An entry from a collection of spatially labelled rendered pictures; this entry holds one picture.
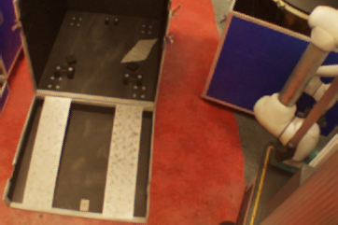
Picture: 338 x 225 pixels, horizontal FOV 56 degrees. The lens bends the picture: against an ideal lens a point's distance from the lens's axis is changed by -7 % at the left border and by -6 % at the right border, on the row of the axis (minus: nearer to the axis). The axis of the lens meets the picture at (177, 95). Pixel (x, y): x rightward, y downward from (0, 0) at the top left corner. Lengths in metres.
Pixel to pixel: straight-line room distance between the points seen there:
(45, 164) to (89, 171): 0.29
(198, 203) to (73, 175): 0.84
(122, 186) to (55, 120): 0.64
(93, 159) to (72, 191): 0.27
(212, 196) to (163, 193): 0.33
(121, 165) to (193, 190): 0.51
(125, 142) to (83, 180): 0.38
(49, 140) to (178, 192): 0.92
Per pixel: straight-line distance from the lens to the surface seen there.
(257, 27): 2.04
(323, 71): 1.86
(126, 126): 2.32
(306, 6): 2.32
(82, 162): 2.32
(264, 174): 2.12
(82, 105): 2.47
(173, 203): 2.24
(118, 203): 2.17
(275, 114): 1.80
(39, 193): 2.25
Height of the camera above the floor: 2.06
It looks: 49 degrees down
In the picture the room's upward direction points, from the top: 14 degrees clockwise
